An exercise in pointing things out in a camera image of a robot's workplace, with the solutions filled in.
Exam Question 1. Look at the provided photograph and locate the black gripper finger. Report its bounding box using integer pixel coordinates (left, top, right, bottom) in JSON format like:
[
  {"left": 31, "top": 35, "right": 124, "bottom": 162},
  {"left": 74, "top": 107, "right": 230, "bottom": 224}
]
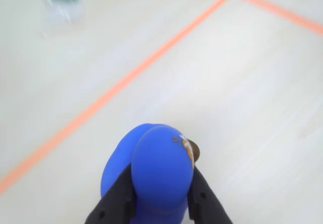
[
  {"left": 188, "top": 169, "right": 233, "bottom": 224},
  {"left": 84, "top": 166, "right": 139, "bottom": 224}
]

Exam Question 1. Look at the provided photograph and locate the clear container with green print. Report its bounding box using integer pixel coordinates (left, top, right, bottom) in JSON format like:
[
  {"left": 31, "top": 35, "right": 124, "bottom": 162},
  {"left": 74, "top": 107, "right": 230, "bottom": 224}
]
[{"left": 40, "top": 0, "right": 88, "bottom": 37}]

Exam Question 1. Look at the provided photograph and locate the blue rubber duck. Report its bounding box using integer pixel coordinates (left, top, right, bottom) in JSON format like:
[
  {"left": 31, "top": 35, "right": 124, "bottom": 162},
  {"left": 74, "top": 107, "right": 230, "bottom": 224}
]
[{"left": 100, "top": 123, "right": 201, "bottom": 224}]

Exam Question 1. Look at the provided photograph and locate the long orange tape strip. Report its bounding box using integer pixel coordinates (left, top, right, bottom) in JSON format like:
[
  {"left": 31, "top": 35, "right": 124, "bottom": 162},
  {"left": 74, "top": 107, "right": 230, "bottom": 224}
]
[{"left": 0, "top": 0, "right": 241, "bottom": 195}]

